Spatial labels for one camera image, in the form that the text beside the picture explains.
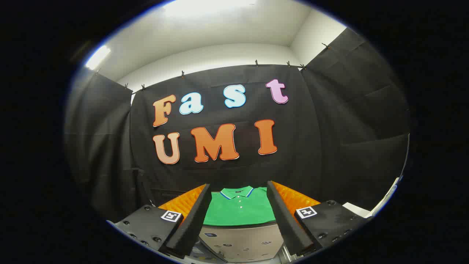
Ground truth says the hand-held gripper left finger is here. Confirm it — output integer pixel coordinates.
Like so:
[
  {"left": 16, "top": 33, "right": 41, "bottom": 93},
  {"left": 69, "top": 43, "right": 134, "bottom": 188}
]
[{"left": 106, "top": 183, "right": 213, "bottom": 259}]

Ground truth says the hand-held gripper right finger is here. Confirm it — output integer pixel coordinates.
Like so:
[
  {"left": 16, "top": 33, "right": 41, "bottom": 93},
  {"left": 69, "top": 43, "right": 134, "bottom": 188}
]
[{"left": 266, "top": 180, "right": 372, "bottom": 257}]

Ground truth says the green polo shirt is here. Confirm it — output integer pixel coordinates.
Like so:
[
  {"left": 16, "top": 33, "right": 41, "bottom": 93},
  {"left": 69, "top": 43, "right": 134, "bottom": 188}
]
[{"left": 203, "top": 186, "right": 276, "bottom": 227}]

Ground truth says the row of black clips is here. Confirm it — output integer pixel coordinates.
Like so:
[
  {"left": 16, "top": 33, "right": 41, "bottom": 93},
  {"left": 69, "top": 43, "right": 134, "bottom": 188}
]
[{"left": 95, "top": 42, "right": 330, "bottom": 91}]

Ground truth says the ceiling light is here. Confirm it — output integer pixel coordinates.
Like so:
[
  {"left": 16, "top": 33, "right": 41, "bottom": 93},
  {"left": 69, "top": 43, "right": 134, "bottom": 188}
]
[{"left": 85, "top": 45, "right": 111, "bottom": 70}]

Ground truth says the white flat panel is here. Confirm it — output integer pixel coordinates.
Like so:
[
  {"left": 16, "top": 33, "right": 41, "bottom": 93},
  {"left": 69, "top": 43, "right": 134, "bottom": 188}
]
[{"left": 343, "top": 202, "right": 371, "bottom": 219}]

